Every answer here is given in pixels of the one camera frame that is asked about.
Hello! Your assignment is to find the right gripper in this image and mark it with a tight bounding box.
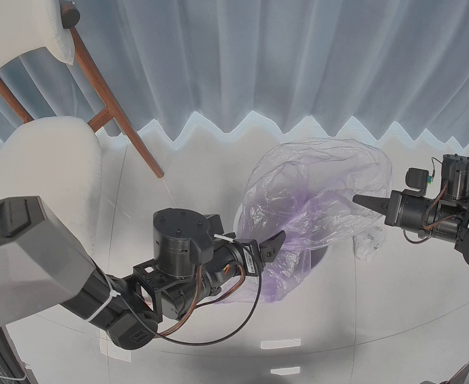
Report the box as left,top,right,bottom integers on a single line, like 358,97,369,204
384,190,440,231

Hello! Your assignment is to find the white chair with wooden legs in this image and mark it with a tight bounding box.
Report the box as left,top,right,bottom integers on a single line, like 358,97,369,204
0,0,165,263

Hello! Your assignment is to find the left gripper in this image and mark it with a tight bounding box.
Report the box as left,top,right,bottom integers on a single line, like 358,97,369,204
202,230,287,296

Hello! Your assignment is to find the crumpled white paper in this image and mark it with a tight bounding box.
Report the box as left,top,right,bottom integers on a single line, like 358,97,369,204
352,226,386,261

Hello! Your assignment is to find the purple plastic bag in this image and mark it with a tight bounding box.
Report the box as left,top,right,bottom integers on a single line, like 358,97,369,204
214,136,393,305

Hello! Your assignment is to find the white trash bin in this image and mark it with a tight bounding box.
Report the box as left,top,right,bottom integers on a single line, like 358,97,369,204
234,200,333,281

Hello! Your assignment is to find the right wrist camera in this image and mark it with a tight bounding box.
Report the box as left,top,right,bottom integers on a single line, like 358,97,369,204
395,167,430,199

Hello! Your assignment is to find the black cable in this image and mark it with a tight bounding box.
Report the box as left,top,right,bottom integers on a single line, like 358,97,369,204
154,234,264,347

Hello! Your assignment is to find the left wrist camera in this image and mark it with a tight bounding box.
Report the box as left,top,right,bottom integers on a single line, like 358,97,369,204
202,213,235,247

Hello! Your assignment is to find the pale blue curtain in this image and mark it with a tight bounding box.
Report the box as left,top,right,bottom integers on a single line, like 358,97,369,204
0,0,469,159

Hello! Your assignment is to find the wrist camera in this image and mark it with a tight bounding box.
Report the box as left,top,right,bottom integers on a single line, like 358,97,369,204
395,167,430,199
202,213,235,247

